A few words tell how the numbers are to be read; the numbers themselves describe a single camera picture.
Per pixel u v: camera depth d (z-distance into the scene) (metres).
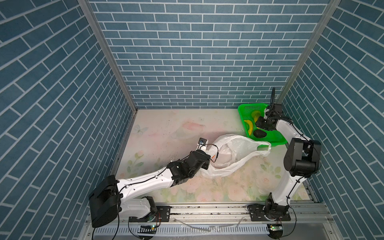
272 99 0.85
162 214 0.73
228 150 0.94
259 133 1.00
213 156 0.71
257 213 0.73
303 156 0.56
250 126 1.06
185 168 0.59
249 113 1.15
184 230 0.77
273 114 0.77
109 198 0.40
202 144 0.66
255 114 1.02
